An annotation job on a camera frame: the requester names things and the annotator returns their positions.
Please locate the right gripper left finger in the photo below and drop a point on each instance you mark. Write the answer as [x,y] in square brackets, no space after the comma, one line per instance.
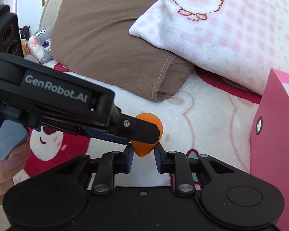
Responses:
[111,164]

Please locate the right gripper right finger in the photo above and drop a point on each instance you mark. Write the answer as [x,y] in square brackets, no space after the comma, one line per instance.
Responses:
[176,164]

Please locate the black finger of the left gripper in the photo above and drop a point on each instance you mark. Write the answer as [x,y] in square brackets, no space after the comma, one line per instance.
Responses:
[121,130]

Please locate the orange makeup sponge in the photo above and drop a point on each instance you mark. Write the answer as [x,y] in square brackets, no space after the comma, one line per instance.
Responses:
[148,132]

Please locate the left hand painted nails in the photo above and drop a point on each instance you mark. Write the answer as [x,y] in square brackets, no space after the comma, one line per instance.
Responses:
[11,166]

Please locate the grey bunny plush toy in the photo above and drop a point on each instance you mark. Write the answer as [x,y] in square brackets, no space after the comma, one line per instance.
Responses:
[39,46]

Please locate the brown pillow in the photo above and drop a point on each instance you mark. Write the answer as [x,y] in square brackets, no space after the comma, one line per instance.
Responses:
[91,38]

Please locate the pink cardboard box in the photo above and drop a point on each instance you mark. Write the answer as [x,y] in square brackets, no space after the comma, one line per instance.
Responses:
[270,138]

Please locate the pink checked pillow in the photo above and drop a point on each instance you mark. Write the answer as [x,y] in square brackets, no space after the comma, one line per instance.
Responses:
[241,40]

